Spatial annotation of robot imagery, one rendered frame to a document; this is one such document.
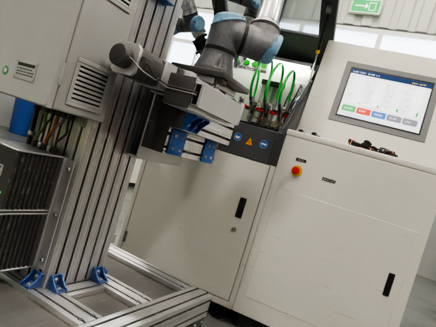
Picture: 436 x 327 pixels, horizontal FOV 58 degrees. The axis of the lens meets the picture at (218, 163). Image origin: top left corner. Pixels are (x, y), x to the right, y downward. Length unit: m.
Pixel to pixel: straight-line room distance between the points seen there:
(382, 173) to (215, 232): 0.82
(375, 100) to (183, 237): 1.20
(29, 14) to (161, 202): 1.20
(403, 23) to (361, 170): 4.70
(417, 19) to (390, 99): 4.31
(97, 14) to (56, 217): 0.60
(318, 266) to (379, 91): 0.95
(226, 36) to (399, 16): 5.17
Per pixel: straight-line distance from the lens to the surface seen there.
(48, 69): 1.09
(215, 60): 1.43
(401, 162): 1.87
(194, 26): 1.97
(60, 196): 1.30
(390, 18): 6.47
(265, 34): 1.49
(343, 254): 1.88
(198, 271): 2.04
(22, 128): 8.02
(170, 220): 2.07
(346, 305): 1.92
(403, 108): 2.19
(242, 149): 1.94
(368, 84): 2.23
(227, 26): 1.47
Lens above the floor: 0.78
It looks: 2 degrees down
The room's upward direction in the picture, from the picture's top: 17 degrees clockwise
